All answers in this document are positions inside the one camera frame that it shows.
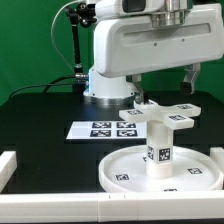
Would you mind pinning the white left fence block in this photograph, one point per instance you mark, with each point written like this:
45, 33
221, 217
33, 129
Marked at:
8, 165

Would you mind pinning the white cross-shaped table base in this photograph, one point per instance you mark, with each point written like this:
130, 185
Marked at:
175, 117

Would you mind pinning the white marker sheet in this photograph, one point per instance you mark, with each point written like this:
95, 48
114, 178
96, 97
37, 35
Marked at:
109, 130

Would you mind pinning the white front fence rail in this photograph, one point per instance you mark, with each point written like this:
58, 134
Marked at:
105, 207

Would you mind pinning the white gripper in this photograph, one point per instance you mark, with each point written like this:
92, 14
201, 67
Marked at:
129, 43

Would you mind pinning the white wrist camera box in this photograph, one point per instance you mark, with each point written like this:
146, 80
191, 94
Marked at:
110, 8

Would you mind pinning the white round table top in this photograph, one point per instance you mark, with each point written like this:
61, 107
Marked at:
126, 170

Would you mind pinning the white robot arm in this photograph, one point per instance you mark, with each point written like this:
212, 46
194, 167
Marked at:
117, 90

